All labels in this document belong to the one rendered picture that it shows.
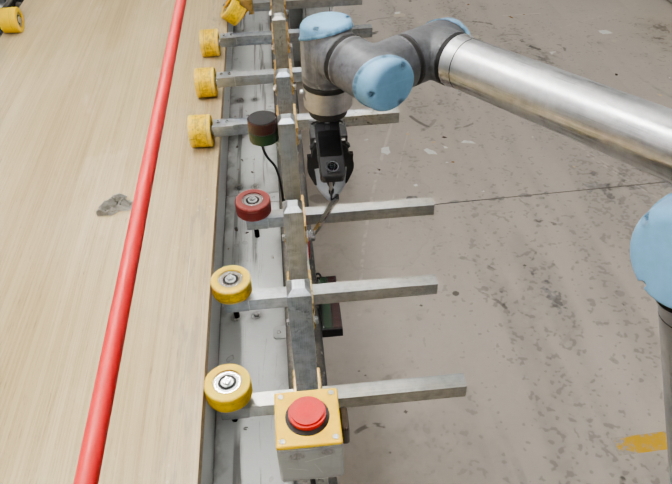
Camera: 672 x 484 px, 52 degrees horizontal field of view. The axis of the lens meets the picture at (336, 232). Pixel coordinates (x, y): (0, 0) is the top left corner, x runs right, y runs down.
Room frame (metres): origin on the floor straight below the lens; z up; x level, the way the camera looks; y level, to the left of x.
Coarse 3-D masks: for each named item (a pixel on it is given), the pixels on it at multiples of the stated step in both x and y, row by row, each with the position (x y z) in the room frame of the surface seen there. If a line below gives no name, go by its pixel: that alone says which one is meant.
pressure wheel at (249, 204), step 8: (248, 192) 1.25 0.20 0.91; (256, 192) 1.25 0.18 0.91; (264, 192) 1.25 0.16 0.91; (240, 200) 1.22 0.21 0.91; (248, 200) 1.22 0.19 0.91; (256, 200) 1.22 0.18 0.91; (264, 200) 1.22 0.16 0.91; (240, 208) 1.19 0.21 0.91; (248, 208) 1.19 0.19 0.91; (256, 208) 1.19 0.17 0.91; (264, 208) 1.19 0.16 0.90; (240, 216) 1.19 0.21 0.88; (248, 216) 1.18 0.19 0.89; (256, 216) 1.18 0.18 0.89; (264, 216) 1.19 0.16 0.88; (256, 232) 1.22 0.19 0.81
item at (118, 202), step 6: (108, 198) 1.25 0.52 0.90; (114, 198) 1.24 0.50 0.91; (120, 198) 1.24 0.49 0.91; (126, 198) 1.25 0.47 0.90; (102, 204) 1.21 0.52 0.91; (108, 204) 1.21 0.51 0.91; (114, 204) 1.22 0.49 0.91; (120, 204) 1.21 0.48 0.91; (126, 204) 1.22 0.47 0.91; (132, 204) 1.22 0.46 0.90; (96, 210) 1.19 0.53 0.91; (102, 210) 1.20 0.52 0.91; (108, 210) 1.21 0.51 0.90; (114, 210) 1.20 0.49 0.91; (120, 210) 1.20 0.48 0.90; (126, 210) 1.20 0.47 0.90
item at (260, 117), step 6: (252, 114) 1.20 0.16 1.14; (258, 114) 1.20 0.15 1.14; (264, 114) 1.20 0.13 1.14; (270, 114) 1.20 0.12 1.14; (252, 120) 1.18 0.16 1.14; (258, 120) 1.18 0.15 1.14; (264, 120) 1.17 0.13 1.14; (270, 120) 1.17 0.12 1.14; (264, 150) 1.18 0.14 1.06; (270, 162) 1.18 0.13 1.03; (276, 168) 1.18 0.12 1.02; (282, 186) 1.18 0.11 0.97; (282, 192) 1.18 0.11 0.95; (282, 198) 1.18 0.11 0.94
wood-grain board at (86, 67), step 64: (64, 0) 2.44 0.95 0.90; (128, 0) 2.42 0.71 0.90; (192, 0) 2.40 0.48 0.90; (0, 64) 1.95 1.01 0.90; (64, 64) 1.93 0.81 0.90; (128, 64) 1.92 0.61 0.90; (192, 64) 1.90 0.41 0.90; (0, 128) 1.57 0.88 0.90; (64, 128) 1.56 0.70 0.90; (128, 128) 1.55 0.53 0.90; (0, 192) 1.29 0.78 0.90; (64, 192) 1.28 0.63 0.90; (128, 192) 1.27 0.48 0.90; (192, 192) 1.26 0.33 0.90; (0, 256) 1.07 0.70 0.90; (64, 256) 1.06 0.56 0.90; (192, 256) 1.04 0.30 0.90; (0, 320) 0.88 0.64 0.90; (64, 320) 0.88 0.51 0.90; (128, 320) 0.87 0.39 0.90; (192, 320) 0.87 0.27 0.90; (0, 384) 0.74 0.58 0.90; (64, 384) 0.73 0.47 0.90; (128, 384) 0.73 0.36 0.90; (192, 384) 0.72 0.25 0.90; (0, 448) 0.61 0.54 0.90; (64, 448) 0.61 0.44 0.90; (128, 448) 0.60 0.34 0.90; (192, 448) 0.60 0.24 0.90
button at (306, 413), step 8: (296, 400) 0.44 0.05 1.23; (304, 400) 0.44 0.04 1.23; (312, 400) 0.44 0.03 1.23; (296, 408) 0.43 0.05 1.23; (304, 408) 0.43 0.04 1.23; (312, 408) 0.43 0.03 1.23; (320, 408) 0.43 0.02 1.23; (296, 416) 0.42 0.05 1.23; (304, 416) 0.42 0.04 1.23; (312, 416) 0.42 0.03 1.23; (320, 416) 0.42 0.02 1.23; (296, 424) 0.42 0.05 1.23; (304, 424) 0.41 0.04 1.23; (312, 424) 0.41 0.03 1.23; (320, 424) 0.42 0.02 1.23
